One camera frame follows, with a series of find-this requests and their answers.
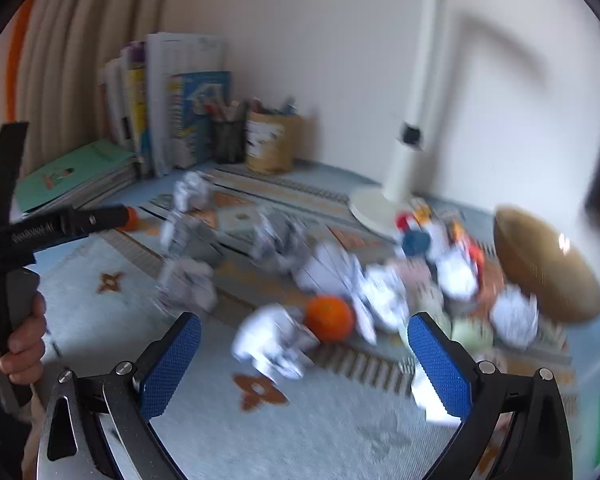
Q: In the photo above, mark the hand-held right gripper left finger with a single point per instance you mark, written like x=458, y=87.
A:
x=172, y=365

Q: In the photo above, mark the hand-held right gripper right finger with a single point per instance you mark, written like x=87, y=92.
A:
x=437, y=370

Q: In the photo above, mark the three-ball dango plush toy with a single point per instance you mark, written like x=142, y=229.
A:
x=460, y=332

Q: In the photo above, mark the white paper ball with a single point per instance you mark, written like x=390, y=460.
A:
x=192, y=192
x=275, y=237
x=330, y=265
x=457, y=275
x=272, y=342
x=187, y=285
x=182, y=235
x=515, y=317
x=420, y=390
x=385, y=305

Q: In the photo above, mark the orange fruit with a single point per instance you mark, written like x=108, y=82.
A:
x=330, y=319

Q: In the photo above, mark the woven basket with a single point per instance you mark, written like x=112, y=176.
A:
x=540, y=255

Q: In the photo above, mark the person's left forearm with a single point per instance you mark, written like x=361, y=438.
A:
x=2, y=435

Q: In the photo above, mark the person's left hand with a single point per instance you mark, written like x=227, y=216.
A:
x=27, y=332

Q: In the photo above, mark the green book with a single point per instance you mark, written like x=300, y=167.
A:
x=75, y=172

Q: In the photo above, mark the red orange snack packet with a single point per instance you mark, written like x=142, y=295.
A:
x=472, y=255

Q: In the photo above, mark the patterned table mat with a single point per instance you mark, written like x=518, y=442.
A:
x=330, y=435

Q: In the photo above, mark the blue plush toy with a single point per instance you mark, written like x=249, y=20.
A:
x=417, y=243

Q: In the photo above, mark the grey plush toy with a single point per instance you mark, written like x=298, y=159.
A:
x=441, y=234

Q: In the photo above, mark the yellow book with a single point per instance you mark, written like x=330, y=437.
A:
x=136, y=105

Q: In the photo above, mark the red and white plush toy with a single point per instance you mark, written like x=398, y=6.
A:
x=405, y=221

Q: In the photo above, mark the blue illustrated book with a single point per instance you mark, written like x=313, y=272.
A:
x=202, y=110

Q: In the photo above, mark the black mesh pen holder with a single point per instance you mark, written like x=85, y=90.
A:
x=228, y=140

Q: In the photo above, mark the bunch of pencils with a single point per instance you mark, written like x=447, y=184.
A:
x=227, y=107

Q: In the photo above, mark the beige curtain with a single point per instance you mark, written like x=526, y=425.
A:
x=95, y=20

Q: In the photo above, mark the row of standing books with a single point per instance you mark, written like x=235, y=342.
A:
x=180, y=55

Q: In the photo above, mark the tan cardboard pen holder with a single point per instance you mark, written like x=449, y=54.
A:
x=272, y=142

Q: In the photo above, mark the bunch of pens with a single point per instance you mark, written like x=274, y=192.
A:
x=275, y=106

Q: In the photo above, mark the white desk lamp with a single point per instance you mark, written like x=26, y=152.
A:
x=420, y=85

